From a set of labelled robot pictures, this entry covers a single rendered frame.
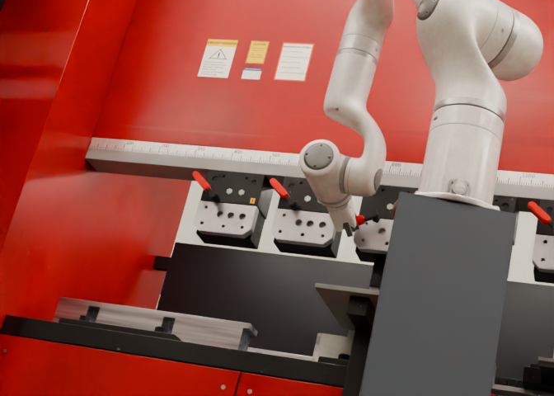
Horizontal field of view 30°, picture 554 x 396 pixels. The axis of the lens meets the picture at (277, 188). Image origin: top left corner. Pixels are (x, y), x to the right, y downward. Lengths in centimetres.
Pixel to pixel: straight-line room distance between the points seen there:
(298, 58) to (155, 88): 39
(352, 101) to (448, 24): 46
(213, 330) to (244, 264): 66
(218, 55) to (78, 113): 39
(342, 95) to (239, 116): 51
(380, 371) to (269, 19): 143
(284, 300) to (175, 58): 75
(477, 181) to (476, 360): 30
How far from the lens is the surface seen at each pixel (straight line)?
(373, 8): 220
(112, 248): 289
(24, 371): 242
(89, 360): 235
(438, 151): 168
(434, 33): 177
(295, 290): 296
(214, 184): 253
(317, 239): 239
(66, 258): 269
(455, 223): 158
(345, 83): 216
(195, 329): 241
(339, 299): 213
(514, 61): 182
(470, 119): 169
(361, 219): 235
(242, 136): 257
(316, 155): 207
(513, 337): 281
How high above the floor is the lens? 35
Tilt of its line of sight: 23 degrees up
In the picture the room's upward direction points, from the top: 14 degrees clockwise
